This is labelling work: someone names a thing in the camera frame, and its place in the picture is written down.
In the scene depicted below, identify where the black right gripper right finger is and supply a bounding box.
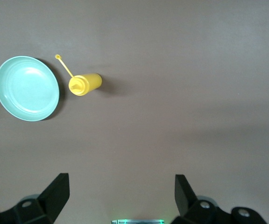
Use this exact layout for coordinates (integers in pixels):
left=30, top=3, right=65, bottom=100
left=170, top=174, right=269, bottom=224

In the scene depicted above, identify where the mint green plate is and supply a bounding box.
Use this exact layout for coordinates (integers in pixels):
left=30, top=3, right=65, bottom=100
left=0, top=55, right=60, bottom=122

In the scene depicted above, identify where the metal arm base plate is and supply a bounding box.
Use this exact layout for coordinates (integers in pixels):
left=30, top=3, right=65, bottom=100
left=111, top=218, right=166, bottom=224

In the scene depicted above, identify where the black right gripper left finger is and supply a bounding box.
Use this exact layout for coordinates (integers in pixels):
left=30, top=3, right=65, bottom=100
left=0, top=172, right=70, bottom=224

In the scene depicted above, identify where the yellow squeeze bottle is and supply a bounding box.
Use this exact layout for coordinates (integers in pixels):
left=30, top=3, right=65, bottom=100
left=54, top=54, right=103, bottom=96

